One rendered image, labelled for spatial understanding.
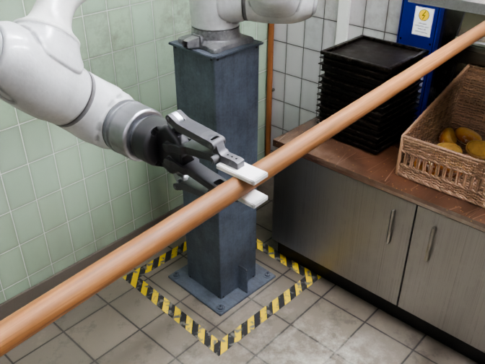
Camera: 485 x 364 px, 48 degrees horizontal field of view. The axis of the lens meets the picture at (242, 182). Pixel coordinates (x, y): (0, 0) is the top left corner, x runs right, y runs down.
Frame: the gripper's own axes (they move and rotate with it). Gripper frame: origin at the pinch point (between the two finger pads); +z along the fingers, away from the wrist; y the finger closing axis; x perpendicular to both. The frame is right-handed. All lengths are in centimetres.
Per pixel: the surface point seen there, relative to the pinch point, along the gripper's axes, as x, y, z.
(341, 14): -152, 28, -81
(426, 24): -150, 24, -43
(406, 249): -96, 83, -13
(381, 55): -127, 31, -48
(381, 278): -95, 100, -20
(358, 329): -84, 118, -21
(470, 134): -139, 56, -14
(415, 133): -114, 49, -25
